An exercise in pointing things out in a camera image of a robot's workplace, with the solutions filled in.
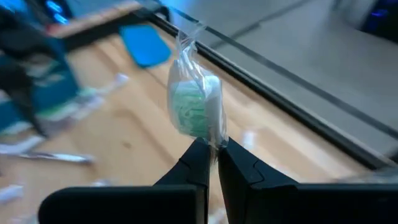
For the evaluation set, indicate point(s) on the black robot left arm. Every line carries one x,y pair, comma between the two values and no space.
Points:
18,46

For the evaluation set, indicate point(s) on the teal plastic bin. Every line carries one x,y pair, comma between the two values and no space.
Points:
59,90

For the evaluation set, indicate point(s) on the green white toothbrush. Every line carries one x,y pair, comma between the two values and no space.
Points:
196,105
62,112

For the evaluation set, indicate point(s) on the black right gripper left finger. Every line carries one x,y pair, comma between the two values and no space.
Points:
155,202

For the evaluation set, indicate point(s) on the blue oval lid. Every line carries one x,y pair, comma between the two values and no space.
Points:
144,45

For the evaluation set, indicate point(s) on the purple white wrapped toothbrush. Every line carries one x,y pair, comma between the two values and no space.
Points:
119,79
59,157
9,193

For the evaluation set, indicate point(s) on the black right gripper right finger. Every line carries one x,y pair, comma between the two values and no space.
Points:
280,202

